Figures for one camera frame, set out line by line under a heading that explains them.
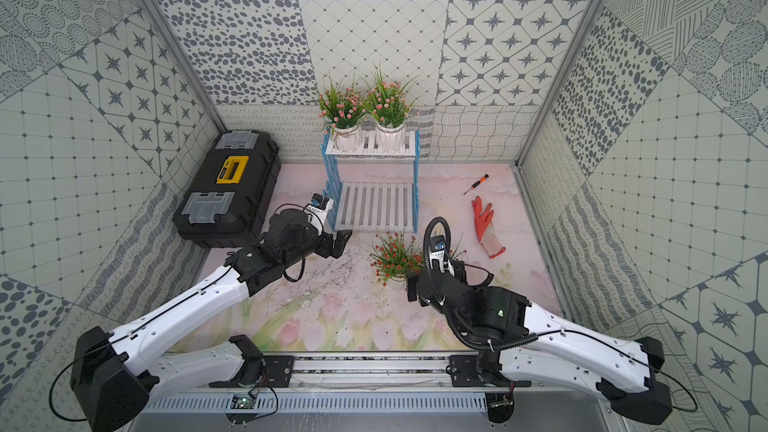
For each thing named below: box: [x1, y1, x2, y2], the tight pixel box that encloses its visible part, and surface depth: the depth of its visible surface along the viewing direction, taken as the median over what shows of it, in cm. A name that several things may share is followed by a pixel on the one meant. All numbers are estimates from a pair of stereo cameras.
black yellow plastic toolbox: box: [173, 130, 281, 248], surface depth 94 cm
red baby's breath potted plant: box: [369, 231, 424, 287], surface depth 83 cm
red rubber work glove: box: [471, 196, 506, 259], surface depth 102 cm
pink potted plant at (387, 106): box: [364, 61, 421, 152], surface depth 80 cm
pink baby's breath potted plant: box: [318, 72, 368, 152], surface depth 82 cm
